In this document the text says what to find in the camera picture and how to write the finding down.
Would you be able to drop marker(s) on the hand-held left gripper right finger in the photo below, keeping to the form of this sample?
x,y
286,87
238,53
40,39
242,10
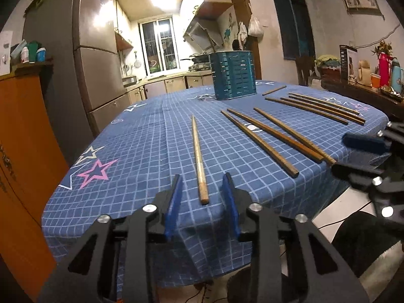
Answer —
x,y
229,203

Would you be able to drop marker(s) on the dark wooden side table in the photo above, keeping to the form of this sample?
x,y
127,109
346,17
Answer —
x,y
353,93

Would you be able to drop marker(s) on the beige paper bag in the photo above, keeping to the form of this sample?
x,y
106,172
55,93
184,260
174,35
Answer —
x,y
364,72

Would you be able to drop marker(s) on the beige kitchen base cabinets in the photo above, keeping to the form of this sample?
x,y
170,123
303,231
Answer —
x,y
173,85

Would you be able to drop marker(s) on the dried flower bouquet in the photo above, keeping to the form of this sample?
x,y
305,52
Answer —
x,y
382,49

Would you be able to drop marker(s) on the orange wooden cabinet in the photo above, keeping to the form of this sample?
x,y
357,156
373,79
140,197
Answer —
x,y
22,151

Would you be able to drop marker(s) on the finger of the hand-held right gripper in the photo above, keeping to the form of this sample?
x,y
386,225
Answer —
x,y
359,175
366,143

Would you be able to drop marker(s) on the yellow-green clothes pile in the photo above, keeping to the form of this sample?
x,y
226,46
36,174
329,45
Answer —
x,y
328,60

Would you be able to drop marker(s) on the green container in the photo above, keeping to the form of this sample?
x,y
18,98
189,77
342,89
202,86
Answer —
x,y
34,50

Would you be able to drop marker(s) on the teal perforated utensil holder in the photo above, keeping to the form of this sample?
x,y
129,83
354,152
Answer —
x,y
233,75

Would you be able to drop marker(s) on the pale carton box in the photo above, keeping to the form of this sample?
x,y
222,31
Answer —
x,y
17,50

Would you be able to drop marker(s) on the light bamboo chopstick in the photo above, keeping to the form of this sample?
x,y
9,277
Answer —
x,y
198,164

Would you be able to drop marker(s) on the kitchen window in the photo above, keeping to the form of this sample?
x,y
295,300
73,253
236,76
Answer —
x,y
157,47

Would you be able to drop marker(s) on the orange cup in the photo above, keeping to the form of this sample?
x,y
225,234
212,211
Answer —
x,y
375,80

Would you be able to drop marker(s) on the blue checkered star tablecloth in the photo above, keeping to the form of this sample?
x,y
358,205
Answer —
x,y
142,151

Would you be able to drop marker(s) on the blue thermos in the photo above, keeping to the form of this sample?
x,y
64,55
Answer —
x,y
397,75

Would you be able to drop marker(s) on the long kitchen wall cabinet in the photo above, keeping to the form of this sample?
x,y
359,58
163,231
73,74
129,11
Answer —
x,y
123,28

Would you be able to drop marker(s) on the dark wooden chair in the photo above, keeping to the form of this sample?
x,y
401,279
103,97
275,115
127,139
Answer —
x,y
304,69

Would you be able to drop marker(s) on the black carton box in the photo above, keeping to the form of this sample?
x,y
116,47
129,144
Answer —
x,y
347,63

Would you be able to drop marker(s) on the silver toaster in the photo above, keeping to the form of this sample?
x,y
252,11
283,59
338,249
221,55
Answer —
x,y
130,80

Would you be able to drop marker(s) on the hanging white plastic bag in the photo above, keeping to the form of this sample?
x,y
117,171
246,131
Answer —
x,y
255,27

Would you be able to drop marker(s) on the dark curtained window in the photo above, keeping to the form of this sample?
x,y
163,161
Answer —
x,y
293,22

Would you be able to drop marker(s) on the black round stool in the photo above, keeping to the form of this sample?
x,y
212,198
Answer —
x,y
363,243

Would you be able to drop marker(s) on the tall grey refrigerator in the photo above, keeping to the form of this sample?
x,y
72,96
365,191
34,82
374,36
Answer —
x,y
97,79

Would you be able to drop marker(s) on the red thermos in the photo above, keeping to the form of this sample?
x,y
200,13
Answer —
x,y
385,69

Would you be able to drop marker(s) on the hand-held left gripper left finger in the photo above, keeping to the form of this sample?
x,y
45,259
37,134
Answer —
x,y
172,203

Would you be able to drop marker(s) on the black wok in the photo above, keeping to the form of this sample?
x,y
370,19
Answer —
x,y
197,58

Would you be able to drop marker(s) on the small white bottle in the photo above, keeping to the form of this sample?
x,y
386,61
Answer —
x,y
24,56

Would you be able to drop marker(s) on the hanging white cloth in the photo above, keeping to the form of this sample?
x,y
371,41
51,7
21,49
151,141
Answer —
x,y
242,34

